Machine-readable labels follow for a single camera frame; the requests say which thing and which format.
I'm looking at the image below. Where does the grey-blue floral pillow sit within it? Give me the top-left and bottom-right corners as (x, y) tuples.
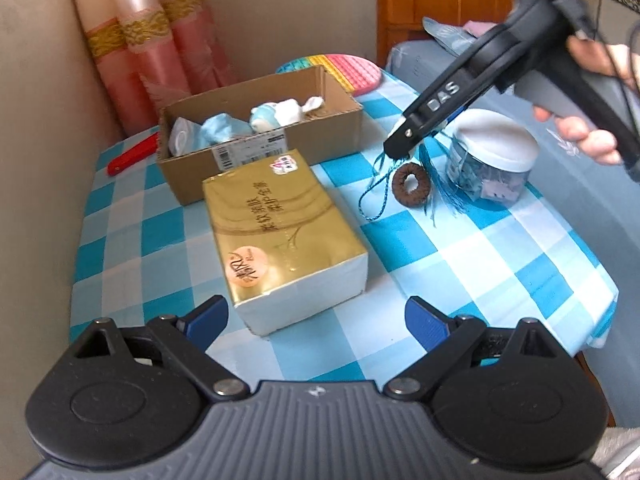
(422, 16), (483, 56)

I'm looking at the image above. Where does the person's right hand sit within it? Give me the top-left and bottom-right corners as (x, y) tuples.
(532, 39), (640, 167)

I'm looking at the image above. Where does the red plastic tool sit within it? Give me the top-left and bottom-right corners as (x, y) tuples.
(107, 132), (162, 177)

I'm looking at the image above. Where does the clear plastic packet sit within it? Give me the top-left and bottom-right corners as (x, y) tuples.
(169, 117), (198, 153)

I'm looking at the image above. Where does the pink curtain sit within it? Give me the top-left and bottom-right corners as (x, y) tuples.
(67, 0), (236, 136)

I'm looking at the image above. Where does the light blue plush toy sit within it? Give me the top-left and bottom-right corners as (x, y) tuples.
(249, 101), (301, 132)

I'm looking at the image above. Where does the brown bead bracelet with tassel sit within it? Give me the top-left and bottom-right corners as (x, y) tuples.
(357, 117), (463, 222)

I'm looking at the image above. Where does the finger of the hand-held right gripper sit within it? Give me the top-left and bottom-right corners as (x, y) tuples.
(384, 105), (442, 161)

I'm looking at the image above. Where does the clear jar with white lid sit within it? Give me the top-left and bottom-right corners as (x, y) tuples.
(446, 109), (540, 204)

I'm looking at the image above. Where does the blue checked tablecloth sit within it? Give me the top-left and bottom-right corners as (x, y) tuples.
(70, 67), (621, 396)

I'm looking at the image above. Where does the brown cardboard box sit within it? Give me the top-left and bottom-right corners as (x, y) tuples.
(157, 65), (364, 206)

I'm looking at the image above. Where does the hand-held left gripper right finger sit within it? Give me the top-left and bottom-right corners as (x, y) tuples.
(382, 295), (563, 401)

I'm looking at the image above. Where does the white cloth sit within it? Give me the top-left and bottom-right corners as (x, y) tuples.
(280, 96), (326, 123)

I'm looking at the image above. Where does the pink floral pillow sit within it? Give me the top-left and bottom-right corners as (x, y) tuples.
(462, 20), (501, 38)

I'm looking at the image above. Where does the brown hair scrunchie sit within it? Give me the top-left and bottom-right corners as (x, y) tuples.
(392, 162), (431, 207)

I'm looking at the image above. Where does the rainbow pop bubble toy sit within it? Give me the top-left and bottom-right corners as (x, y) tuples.
(275, 52), (383, 95)

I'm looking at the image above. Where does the gold tissue pack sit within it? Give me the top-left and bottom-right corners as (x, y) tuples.
(202, 149), (369, 337)

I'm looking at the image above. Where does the light blue face mask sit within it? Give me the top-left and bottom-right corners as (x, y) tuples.
(192, 112), (251, 148)

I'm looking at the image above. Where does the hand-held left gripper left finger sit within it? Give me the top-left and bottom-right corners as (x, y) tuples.
(75, 295), (251, 403)

